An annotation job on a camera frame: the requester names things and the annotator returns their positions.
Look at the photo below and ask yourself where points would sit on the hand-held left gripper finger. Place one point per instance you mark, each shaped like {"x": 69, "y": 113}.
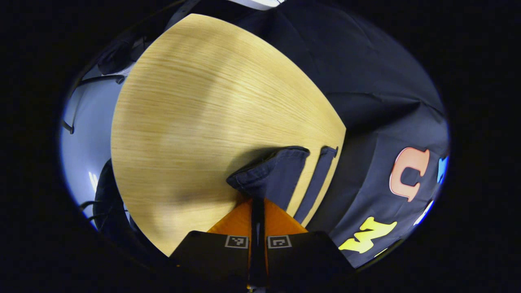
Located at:
{"x": 263, "y": 248}
{"x": 253, "y": 248}

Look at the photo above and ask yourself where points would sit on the dark jeans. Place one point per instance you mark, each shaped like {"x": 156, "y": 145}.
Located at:
{"x": 276, "y": 175}

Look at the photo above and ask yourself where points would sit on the black chair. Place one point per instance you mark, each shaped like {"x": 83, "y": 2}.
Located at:
{"x": 108, "y": 195}
{"x": 118, "y": 57}

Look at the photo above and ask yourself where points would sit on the black backdrop cloth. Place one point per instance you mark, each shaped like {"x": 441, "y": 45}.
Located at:
{"x": 366, "y": 81}

